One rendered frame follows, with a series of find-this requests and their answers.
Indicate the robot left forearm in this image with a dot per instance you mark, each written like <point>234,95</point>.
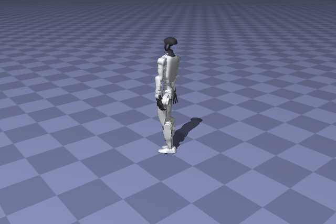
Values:
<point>158,87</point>

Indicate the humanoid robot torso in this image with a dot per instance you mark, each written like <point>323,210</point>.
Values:
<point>170,70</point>

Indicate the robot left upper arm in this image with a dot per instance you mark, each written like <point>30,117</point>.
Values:
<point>161,63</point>

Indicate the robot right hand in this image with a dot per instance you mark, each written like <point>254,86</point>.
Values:
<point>175,96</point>

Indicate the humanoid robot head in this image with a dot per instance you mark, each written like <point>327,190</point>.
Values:
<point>171,41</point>

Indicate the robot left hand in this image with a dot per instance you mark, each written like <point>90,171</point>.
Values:
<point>159,103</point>

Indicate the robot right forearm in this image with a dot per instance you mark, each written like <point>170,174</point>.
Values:
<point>173,83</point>

